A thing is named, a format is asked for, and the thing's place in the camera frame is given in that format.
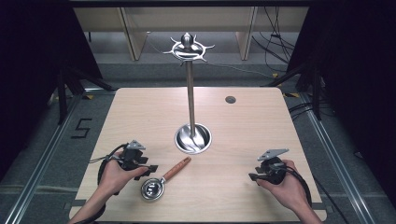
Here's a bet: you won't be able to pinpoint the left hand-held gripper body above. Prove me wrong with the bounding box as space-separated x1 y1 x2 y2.
119 139 149 172

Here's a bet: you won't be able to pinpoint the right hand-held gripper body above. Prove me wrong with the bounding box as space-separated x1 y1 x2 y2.
257 147 290 186

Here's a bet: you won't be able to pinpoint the metal scoop with wooden handle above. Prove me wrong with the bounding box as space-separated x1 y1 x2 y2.
140 156 192 202

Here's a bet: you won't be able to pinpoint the metal utensil rack stand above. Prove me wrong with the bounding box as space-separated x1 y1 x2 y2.
163 32 216 156

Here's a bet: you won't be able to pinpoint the person's right hand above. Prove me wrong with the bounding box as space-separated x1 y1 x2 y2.
256 159 308 213

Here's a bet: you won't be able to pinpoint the person's left hand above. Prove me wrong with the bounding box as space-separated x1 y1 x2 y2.
97 151 151 198

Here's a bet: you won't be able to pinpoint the black tripod stand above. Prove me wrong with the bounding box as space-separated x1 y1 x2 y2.
56 63 117 126
261 59 323 121

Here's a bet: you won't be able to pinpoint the black curtain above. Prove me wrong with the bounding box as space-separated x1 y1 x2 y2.
286 0 396 200
0 0 104 181

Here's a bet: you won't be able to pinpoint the light wooden shelf unit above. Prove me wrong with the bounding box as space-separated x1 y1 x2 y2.
73 7 309 62

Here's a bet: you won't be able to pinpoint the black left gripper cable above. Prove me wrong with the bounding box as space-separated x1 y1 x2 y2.
89 143 129 196

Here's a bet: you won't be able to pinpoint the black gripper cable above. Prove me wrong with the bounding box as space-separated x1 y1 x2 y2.
89 143 129 196
274 161 350 224

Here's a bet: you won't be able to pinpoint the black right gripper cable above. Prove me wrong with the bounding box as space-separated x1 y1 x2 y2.
274 161 350 224

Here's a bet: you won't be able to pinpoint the aluminium floor rail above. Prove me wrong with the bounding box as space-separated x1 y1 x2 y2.
3 92 82 224
299 92 376 224

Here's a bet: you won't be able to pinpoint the black floor cables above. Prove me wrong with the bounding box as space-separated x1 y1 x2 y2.
251 7 297 75

